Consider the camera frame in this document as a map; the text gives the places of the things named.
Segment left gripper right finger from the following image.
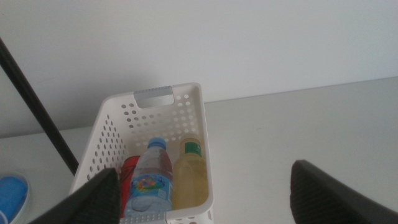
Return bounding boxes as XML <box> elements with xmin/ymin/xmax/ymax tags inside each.
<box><xmin>289</xmin><ymin>159</ymin><xmax>398</xmax><ymax>224</ymax></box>

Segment yellow tea bottle green label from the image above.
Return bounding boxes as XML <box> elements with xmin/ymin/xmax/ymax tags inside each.
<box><xmin>171</xmin><ymin>137</ymin><xmax>209</xmax><ymax>210</ymax></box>

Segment blue round plastic object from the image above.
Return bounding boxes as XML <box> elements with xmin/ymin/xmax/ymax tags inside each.
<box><xmin>0</xmin><ymin>172</ymin><xmax>31</xmax><ymax>224</ymax></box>

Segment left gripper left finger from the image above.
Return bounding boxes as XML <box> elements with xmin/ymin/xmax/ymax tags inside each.
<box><xmin>27</xmin><ymin>167</ymin><xmax>122</xmax><ymax>224</ymax></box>

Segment red soda can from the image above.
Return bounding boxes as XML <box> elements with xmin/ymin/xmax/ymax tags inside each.
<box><xmin>119</xmin><ymin>155</ymin><xmax>141</xmax><ymax>218</ymax></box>

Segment clear water bottle blue cap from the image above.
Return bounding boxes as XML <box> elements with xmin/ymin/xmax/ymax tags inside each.
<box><xmin>124</xmin><ymin>137</ymin><xmax>174</xmax><ymax>219</ymax></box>

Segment black metal pole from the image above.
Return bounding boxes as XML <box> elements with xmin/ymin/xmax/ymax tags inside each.
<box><xmin>0</xmin><ymin>37</ymin><xmax>80</xmax><ymax>176</ymax></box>

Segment white perforated plastic basket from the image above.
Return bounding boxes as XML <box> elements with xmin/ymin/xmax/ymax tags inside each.
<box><xmin>68</xmin><ymin>82</ymin><xmax>215</xmax><ymax>224</ymax></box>

